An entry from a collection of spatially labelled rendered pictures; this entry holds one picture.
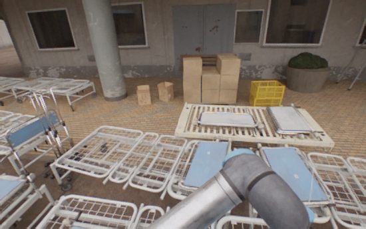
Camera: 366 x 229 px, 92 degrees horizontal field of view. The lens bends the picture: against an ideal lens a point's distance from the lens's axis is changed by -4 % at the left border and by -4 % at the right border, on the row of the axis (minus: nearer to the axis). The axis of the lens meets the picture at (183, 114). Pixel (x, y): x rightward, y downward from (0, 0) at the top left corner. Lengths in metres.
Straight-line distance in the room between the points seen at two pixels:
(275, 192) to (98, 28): 4.68
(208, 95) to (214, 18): 2.83
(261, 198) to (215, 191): 0.13
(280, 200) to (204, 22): 6.00
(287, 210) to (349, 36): 7.12
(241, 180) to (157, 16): 6.25
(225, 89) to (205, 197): 3.75
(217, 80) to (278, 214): 3.72
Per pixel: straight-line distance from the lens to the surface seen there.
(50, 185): 3.14
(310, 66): 5.94
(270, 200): 0.56
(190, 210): 0.62
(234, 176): 0.60
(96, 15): 4.86
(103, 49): 4.90
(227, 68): 4.10
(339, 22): 7.30
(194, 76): 4.06
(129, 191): 2.58
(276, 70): 6.86
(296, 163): 2.22
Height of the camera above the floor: 1.90
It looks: 28 degrees down
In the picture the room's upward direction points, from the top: 2 degrees counter-clockwise
